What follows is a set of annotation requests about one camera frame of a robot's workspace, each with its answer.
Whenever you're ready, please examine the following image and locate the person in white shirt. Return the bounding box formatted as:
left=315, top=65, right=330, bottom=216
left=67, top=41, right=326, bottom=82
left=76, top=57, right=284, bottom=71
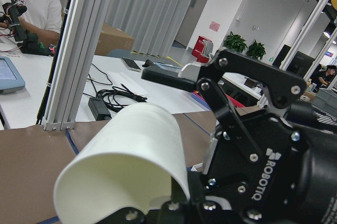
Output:
left=1, top=0, right=62, bottom=46

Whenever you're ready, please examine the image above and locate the aluminium frame post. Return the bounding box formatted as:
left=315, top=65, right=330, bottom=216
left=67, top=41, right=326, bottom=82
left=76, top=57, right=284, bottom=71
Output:
left=41, top=0, right=104, bottom=131

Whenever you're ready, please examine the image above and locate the smartphone on table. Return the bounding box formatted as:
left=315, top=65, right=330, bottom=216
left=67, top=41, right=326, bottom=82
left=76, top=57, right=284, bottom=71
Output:
left=121, top=57, right=142, bottom=72

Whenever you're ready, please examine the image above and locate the teach pendant tablet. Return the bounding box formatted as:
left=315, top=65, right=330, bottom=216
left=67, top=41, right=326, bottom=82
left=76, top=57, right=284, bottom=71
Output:
left=1, top=56, right=25, bottom=94

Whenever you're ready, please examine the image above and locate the white plastic cup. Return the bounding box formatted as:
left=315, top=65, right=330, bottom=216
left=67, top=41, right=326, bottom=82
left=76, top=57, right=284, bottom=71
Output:
left=53, top=103, right=190, bottom=223

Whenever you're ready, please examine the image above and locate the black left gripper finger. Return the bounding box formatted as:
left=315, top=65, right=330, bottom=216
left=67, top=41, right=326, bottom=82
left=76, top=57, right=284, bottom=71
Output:
left=171, top=177, right=187, bottom=203

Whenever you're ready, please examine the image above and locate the cardboard box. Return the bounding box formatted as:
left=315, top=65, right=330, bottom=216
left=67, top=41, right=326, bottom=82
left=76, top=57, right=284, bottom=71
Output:
left=94, top=23, right=134, bottom=56

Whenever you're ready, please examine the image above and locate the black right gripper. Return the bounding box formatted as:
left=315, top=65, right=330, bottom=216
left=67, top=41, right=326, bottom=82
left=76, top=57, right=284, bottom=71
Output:
left=142, top=49, right=336, bottom=223

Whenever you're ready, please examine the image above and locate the black power adapter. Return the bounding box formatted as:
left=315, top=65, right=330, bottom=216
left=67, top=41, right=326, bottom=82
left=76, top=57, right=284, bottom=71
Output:
left=88, top=97, right=112, bottom=121

